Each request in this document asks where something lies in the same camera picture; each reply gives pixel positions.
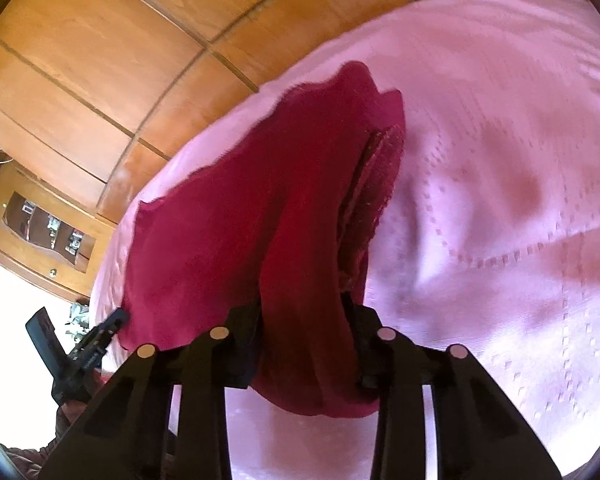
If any wooden glass-door cabinet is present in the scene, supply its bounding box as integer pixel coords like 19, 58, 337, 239
0, 132, 117, 306

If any wooden wardrobe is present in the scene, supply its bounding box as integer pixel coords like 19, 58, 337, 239
0, 0, 586, 226

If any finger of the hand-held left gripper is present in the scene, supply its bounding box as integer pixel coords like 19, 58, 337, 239
86, 308, 131, 347

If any dark red garment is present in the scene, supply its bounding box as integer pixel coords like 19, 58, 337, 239
121, 61, 407, 419

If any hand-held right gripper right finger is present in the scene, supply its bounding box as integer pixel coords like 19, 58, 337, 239
342, 294, 563, 480

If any pink bed sheet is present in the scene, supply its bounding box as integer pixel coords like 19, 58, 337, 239
87, 0, 600, 480

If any person's left forearm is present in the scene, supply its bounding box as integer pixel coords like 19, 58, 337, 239
0, 400, 98, 472

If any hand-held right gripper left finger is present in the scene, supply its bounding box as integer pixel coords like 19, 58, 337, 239
40, 305, 263, 480

